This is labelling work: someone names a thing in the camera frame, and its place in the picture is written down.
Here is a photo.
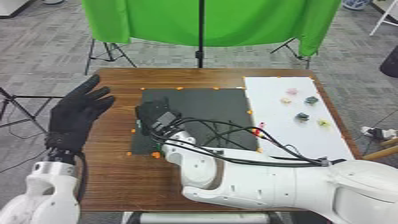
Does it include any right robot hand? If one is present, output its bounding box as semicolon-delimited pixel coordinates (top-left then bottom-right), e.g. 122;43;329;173
133;96;183;134

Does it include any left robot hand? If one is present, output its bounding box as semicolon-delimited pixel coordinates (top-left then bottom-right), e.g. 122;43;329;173
44;73;117;156

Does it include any black tripod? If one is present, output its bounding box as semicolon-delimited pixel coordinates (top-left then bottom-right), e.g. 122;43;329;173
268;36;314;70
0;87;66;135
82;38;138;76

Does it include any dark mat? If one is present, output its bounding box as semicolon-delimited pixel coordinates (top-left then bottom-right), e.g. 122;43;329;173
128;87;263;156

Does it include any white sheet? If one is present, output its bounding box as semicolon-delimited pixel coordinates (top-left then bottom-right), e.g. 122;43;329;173
242;76;357;162

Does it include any black stand pole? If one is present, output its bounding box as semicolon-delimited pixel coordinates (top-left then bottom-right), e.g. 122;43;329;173
194;0;208;70

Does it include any blue flower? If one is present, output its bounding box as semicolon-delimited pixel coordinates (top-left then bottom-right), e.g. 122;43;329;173
304;95;321;106

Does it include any pale grey bar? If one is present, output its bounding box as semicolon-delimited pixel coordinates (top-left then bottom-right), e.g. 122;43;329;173
121;211;288;224

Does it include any black cable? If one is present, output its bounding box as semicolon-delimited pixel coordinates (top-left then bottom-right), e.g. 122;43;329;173
149;116;348;168

